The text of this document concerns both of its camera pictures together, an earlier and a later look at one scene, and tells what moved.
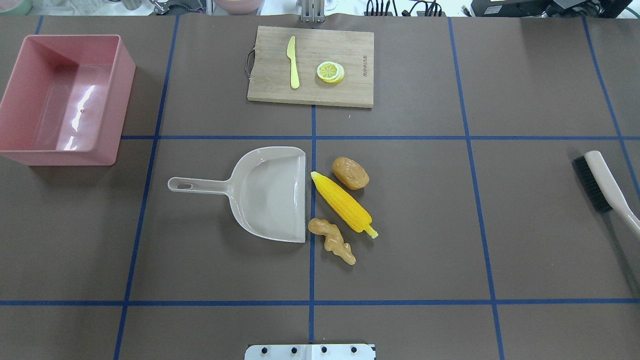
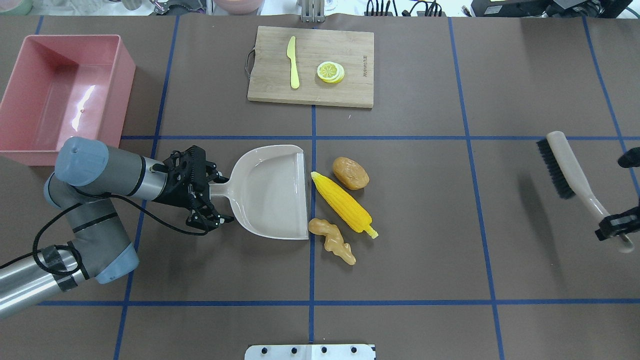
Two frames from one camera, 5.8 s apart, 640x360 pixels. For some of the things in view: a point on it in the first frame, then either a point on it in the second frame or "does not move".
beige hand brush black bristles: x=602 y=190 -> x=570 y=180
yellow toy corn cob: x=356 y=218 does not move
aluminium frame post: x=313 y=11 does not move
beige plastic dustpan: x=267 y=188 does not move
